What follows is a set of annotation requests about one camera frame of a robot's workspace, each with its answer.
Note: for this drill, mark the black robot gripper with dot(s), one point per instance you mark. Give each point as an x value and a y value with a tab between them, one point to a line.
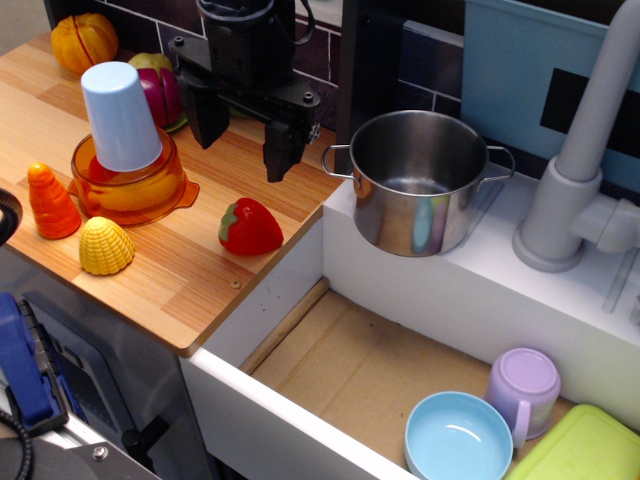
244	62

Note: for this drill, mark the red toy strawberry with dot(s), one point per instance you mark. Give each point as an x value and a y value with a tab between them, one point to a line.
248	228

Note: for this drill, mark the stainless steel pot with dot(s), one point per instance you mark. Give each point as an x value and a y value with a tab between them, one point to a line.
415	175

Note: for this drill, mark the purple toy onion slices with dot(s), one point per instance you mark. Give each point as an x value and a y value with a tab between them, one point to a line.
160	87

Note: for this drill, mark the light blue plastic cup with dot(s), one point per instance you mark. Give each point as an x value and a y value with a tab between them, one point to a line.
124	133

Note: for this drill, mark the orange transparent plastic bowl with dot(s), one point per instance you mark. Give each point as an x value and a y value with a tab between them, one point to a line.
131	198

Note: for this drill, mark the yellow toy corn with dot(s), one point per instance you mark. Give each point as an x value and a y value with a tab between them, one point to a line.
104	247

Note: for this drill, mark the orange toy pumpkin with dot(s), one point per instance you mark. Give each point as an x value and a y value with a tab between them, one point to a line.
82	41

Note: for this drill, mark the orange toy carrot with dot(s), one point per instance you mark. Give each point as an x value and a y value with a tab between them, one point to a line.
55	214

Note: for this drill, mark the light blue back panel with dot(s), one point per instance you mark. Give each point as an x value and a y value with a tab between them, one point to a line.
525	69

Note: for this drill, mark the grey toy faucet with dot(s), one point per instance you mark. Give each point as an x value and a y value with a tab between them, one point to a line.
567	208

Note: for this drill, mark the light blue plastic bowl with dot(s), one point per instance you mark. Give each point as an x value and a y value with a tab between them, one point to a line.
455	435

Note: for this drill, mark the purple plastic mug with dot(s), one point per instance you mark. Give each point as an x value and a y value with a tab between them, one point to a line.
523	387

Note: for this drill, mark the green plastic cutting board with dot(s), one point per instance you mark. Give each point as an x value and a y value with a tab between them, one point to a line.
586	443

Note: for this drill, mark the blue clamp handle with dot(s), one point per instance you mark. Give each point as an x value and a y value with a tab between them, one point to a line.
30	369

